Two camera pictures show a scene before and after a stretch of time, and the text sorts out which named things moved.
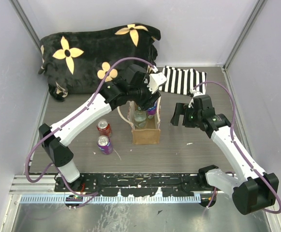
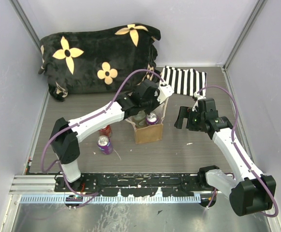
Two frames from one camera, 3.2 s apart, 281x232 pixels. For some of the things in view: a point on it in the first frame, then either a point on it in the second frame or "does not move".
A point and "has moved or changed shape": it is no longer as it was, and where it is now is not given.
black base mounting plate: x=141 y=184 does not move
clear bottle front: x=140 y=117 does not move
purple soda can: x=152 y=111 has moved or changed shape
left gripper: x=149 y=102 does not move
